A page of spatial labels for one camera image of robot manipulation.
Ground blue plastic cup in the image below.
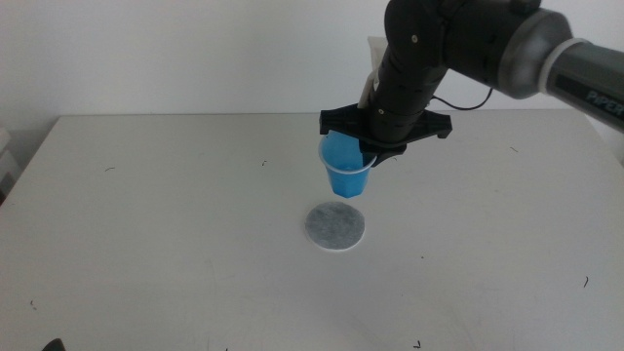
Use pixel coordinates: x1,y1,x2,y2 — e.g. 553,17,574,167
318,130,378,200

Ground round grey cup mat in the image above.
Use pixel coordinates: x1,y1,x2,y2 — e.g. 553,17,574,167
303,200,367,253

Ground thin black cable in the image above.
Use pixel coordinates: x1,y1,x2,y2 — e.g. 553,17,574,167
429,87,494,112

